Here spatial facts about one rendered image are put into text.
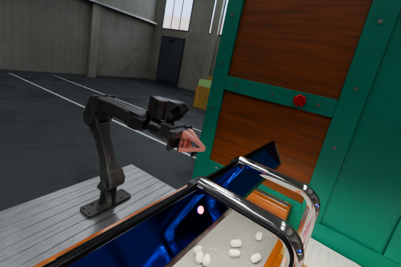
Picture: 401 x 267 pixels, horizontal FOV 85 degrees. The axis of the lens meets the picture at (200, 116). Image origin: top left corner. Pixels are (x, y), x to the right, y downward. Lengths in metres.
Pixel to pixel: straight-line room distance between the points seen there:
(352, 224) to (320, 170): 0.20
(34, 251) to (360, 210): 1.02
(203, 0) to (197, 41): 1.57
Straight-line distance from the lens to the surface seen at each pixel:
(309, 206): 0.48
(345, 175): 0.89
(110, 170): 0.94
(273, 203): 0.91
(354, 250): 0.98
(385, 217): 0.93
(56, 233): 0.95
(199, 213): 0.37
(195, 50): 9.69
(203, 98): 6.45
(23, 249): 0.93
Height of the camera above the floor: 1.30
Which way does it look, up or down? 14 degrees down
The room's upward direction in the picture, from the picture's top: 11 degrees clockwise
